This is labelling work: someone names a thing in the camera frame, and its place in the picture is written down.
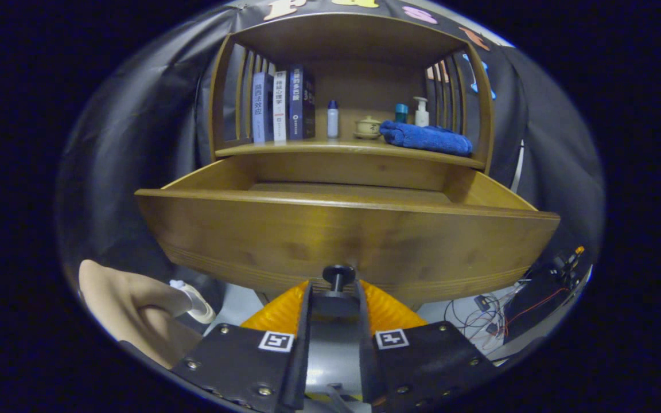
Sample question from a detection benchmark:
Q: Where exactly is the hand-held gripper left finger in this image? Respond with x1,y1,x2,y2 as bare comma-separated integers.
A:
171,280,314,412

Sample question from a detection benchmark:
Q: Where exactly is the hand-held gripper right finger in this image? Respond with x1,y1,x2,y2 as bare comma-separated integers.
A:
356,280,500,412

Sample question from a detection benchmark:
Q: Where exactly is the wooden countertop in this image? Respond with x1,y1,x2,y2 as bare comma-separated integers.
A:
215,138,486,170

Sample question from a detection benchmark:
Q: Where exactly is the wooden cabinet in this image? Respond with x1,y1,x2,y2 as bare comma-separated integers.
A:
207,13,496,173

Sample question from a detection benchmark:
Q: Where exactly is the white shoe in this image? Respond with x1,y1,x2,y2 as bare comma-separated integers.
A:
169,279,216,325

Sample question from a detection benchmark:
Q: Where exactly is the person's leg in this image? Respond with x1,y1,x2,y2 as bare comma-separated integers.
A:
78,259,205,369

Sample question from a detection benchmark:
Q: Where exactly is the black electronics box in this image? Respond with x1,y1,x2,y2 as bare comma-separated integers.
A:
503,247,589,345

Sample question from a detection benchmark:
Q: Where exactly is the blue folded towel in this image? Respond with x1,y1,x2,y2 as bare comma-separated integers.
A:
379,119,473,157

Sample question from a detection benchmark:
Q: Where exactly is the beige lidded tea cup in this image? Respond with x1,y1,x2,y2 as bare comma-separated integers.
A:
353,116,382,140

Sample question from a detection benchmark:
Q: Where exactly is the grey-blue book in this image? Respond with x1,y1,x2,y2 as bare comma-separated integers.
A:
252,72,274,144

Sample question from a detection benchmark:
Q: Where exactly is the white book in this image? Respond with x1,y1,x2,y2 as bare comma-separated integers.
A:
273,71,289,142

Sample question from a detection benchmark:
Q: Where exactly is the dark blue book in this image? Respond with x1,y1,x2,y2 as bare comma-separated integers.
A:
287,66,316,141

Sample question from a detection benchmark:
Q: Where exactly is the tangle of thin wires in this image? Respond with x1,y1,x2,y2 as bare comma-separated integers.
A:
444,278,538,352

